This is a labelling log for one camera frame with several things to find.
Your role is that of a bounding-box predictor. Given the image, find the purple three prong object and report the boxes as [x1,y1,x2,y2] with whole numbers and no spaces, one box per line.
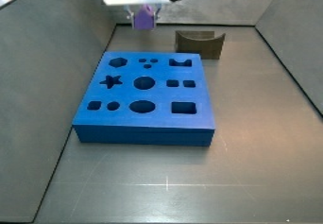
[133,5,155,29]

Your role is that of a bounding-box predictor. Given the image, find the blue foam shape block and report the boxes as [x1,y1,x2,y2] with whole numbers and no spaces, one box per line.
[73,52,216,146]

